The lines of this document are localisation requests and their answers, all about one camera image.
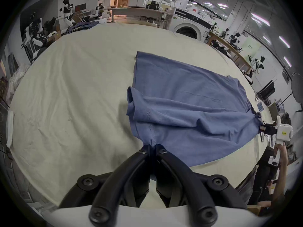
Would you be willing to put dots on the row of wooden tables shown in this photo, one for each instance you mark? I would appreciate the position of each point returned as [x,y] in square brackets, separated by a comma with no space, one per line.
[234,53]

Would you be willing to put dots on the person's body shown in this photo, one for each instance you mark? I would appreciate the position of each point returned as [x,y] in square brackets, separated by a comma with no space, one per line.
[260,178]

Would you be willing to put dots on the bed with beige sheet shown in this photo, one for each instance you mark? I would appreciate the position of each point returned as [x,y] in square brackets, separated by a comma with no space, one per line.
[71,91]

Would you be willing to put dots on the person's right forearm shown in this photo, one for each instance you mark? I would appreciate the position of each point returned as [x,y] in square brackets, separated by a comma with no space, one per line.
[280,181]

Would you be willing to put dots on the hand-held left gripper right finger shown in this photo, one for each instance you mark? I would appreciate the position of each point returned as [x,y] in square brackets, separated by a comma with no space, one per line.
[182,176]

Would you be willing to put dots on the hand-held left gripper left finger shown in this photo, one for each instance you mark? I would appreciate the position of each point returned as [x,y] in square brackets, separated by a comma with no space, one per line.
[123,174]

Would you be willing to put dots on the pile of dark blue garments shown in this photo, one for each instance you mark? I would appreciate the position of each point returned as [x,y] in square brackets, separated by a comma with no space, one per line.
[81,26]

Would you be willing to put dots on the wooden table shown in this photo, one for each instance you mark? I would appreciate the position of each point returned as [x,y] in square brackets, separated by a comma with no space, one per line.
[139,14]

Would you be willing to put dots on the person's right hand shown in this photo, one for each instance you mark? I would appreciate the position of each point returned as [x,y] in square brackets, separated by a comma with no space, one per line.
[281,151]

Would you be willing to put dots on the blue shirt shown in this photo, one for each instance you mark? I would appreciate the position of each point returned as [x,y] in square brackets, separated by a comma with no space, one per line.
[189,103]

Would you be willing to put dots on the white washing machine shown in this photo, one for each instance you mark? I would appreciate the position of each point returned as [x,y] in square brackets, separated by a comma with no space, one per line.
[189,25]

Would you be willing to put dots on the white humanoid robot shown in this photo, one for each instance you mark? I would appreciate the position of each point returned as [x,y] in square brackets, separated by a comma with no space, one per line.
[258,64]
[35,36]
[66,10]
[235,39]

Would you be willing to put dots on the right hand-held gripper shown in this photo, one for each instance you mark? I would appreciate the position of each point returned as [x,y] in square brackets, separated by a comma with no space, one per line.
[284,132]

